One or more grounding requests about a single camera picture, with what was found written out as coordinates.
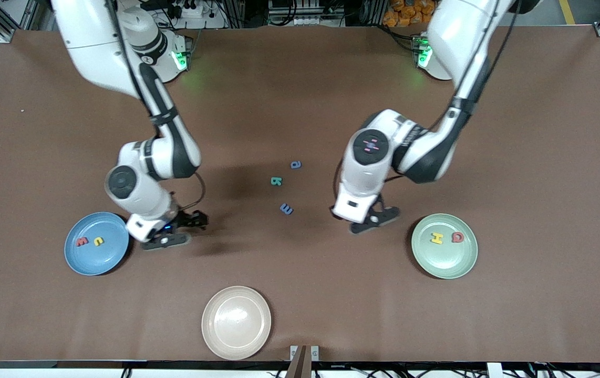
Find blue plate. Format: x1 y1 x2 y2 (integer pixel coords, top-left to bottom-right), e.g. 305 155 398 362
64 212 130 276

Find green plate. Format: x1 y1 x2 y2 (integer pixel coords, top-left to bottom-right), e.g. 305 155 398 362
411 213 479 279

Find beige plate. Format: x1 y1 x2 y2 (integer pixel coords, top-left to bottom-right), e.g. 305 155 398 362
201 286 272 361

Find orange bags pile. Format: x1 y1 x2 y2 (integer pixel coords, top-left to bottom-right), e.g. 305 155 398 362
383 0 445 28

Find white power strip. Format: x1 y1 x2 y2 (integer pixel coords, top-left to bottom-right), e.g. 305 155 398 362
166 0 227 30

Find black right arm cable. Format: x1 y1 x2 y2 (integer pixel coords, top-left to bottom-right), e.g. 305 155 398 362
106 0 206 212

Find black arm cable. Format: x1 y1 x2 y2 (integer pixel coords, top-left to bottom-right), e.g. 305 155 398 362
106 0 206 212
334 0 519 196

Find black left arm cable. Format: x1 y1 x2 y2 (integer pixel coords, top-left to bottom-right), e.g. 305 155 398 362
334 0 519 196

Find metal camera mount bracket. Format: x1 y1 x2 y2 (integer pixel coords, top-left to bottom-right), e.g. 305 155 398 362
285 345 320 378

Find white table edge rail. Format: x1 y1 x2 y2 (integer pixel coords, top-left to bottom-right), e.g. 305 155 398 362
0 361 600 378

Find metal rack with cables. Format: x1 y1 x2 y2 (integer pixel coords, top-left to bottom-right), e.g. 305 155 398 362
266 0 345 27

